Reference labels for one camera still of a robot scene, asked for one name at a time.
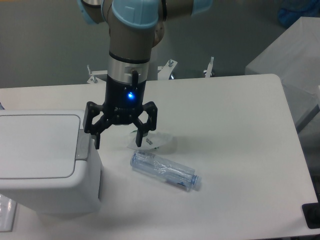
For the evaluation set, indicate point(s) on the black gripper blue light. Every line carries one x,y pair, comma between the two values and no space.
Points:
122,106

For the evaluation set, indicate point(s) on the white push-lid trash can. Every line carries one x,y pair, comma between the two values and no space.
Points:
48,163

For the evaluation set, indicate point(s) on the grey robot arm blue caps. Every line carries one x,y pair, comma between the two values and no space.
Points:
133,27

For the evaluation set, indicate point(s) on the crumpled white plastic wrapper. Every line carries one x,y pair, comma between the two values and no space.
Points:
152,140

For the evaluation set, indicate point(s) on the clear crushed plastic bottle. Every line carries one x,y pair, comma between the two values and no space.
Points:
165,170

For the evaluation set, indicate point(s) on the silver table clamp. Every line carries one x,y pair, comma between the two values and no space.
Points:
209,71

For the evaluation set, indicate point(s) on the white covered side box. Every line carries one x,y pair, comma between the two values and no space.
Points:
295,58

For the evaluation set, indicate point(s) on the blue plastic bag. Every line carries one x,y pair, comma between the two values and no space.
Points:
291,10

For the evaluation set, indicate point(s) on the black device at table edge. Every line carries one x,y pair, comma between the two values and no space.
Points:
311,212

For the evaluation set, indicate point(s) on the white mounting bracket frame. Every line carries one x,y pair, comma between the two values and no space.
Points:
164,72

